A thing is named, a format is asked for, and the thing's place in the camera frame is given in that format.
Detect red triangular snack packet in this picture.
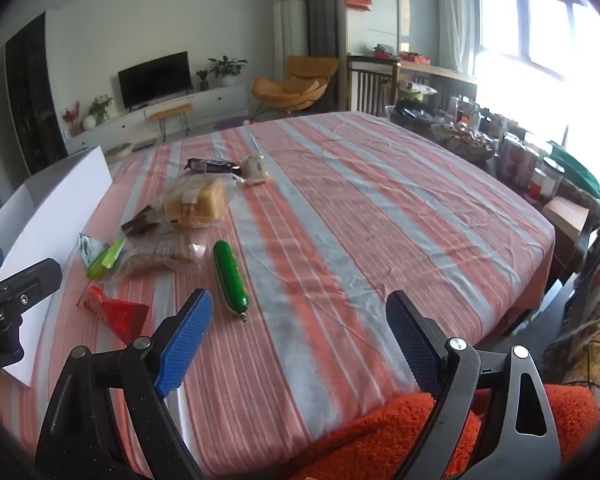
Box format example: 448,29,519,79
76,285,150,343

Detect white sheer curtain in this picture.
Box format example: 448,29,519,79
432,0,481,76

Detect cluttered side table items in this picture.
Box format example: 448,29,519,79
385,95,511,163

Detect wooden slatted chair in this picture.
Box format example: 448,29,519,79
346,54,401,113

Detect black glass cabinet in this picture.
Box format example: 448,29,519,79
5,12,68,176

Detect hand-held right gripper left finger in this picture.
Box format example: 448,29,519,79
35,288,215,480

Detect orange lounge chair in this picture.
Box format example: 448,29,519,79
251,56,341,115

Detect black television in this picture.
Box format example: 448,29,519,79
117,51,193,109

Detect wooden stool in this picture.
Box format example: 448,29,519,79
542,195,591,251

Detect green white triangular packet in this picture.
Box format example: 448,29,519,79
77,233,127,279

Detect clear cookie packet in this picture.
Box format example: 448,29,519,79
105,235,203,281

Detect white television cabinet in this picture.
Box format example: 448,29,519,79
62,83,250,156

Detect red flowers in vase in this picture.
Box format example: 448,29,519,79
62,101,82,133

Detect red white tins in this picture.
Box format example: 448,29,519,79
500,135,566,203

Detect white tower air conditioner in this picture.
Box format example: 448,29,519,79
271,0,308,73

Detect wooden bench with metal legs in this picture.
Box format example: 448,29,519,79
147,104,193,142

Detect dark snack bar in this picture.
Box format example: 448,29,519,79
185,157,244,177

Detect green plastic bin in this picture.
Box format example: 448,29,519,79
547,141,600,201

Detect window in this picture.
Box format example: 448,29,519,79
472,0,600,91

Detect wooden sideboard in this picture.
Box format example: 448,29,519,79
397,57,478,111

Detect small cream cake packet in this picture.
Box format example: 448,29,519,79
241,156,271,186

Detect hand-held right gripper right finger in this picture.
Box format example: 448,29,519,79
386,290,563,480

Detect bagged bread loaf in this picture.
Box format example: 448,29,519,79
161,172,246,231

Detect grey curtain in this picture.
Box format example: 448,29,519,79
292,0,348,58

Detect purple round mat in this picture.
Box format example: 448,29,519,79
214,115,253,131

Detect white cardboard box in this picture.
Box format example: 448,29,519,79
0,145,113,388

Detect green sausage packet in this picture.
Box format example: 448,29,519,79
212,240,251,322

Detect large leafy potted plant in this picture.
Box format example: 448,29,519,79
207,56,248,87

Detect brown chocolate bar packet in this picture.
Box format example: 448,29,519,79
121,205,162,238

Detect striped tablecloth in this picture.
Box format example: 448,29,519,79
0,110,556,480

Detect green potted plant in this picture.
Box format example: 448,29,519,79
88,95,113,123

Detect floral patterned cloth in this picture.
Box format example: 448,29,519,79
542,225,600,406

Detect orange fleece garment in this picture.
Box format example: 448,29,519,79
290,385,600,480

